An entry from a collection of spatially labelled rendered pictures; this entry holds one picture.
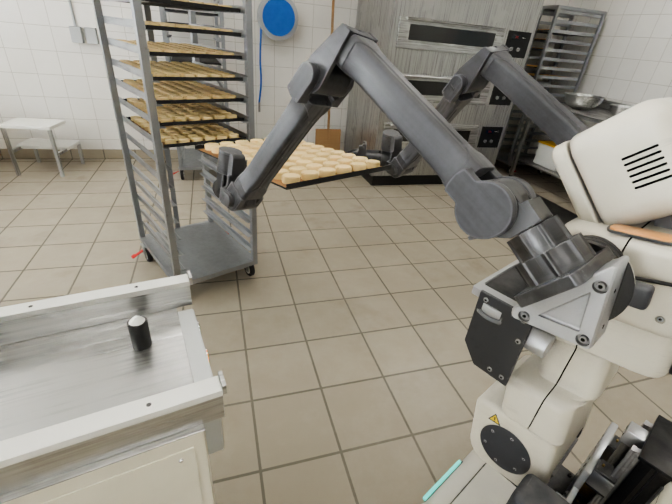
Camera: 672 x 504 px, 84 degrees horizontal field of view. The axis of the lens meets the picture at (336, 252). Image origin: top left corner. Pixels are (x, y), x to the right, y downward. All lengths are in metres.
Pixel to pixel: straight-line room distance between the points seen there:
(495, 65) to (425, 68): 2.93
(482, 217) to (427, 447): 1.27
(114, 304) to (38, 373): 0.15
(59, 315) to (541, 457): 0.92
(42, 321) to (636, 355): 0.97
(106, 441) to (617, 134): 0.77
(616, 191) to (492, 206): 0.18
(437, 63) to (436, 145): 3.44
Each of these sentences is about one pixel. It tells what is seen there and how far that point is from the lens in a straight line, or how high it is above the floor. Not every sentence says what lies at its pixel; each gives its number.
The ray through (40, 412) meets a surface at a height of 0.84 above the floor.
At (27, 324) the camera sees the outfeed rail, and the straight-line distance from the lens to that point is 0.85.
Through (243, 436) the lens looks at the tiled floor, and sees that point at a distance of 1.63.
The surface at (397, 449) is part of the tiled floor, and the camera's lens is 1.64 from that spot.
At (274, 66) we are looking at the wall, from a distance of 4.53.
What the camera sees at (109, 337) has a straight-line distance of 0.82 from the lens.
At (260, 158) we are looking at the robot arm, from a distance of 0.86.
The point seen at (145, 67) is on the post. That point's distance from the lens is 1.78.
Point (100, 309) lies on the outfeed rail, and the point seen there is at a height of 0.87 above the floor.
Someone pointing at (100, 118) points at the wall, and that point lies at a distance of 4.69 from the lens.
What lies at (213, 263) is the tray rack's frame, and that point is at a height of 0.15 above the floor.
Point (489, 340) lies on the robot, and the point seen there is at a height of 0.89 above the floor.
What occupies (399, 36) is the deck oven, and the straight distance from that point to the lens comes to 3.78.
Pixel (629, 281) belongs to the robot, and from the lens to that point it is 0.56.
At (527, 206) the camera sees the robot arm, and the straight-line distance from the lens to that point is 0.52.
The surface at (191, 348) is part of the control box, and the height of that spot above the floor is 0.84.
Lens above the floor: 1.35
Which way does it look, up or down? 30 degrees down
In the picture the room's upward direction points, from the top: 6 degrees clockwise
